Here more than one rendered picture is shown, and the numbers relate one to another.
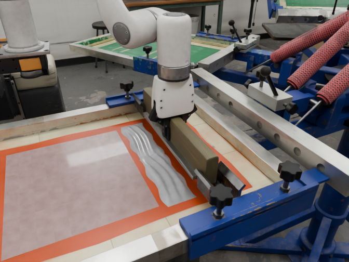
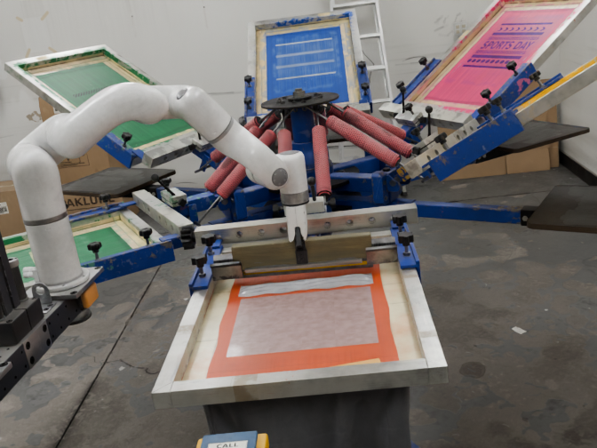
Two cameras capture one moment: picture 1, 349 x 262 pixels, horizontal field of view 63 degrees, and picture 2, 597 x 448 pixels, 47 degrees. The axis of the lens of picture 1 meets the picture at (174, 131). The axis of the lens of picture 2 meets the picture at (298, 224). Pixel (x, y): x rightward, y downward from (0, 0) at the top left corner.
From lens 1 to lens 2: 1.59 m
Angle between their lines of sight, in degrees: 55
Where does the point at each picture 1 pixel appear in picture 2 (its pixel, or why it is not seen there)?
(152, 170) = (328, 284)
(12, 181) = (280, 348)
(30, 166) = (262, 341)
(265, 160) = not seen: hidden behind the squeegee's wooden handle
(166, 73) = (303, 196)
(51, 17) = not seen: outside the picture
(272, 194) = not seen: hidden behind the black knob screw
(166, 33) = (299, 165)
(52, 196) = (320, 327)
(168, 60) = (303, 186)
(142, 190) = (346, 291)
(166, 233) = (407, 274)
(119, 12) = (276, 161)
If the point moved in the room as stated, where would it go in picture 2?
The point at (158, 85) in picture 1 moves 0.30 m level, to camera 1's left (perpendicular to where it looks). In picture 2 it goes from (299, 211) to (240, 254)
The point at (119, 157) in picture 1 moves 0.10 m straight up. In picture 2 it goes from (291, 299) to (286, 263)
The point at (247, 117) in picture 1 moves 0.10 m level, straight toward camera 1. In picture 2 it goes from (311, 227) to (336, 232)
